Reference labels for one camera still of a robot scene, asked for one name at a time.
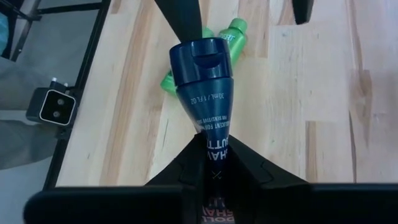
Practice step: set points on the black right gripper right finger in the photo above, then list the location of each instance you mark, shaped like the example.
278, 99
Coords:
245, 171

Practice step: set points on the dark blue shave butter tube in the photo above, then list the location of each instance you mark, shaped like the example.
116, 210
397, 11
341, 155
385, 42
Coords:
205, 93

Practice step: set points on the black metal stand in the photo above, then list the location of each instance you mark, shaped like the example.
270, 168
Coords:
18, 14

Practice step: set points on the green Pert shampoo bottle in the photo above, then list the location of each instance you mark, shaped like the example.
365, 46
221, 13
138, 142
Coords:
168, 84
234, 40

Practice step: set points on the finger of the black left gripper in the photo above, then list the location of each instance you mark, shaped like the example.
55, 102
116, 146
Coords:
183, 18
302, 11

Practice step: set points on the black table-level camera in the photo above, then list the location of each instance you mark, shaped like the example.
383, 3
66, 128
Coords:
57, 107

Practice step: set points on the black aluminium rig frame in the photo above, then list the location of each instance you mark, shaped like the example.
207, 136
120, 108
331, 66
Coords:
91, 46

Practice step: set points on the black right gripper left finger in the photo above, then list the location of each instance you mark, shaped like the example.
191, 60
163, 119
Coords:
189, 168

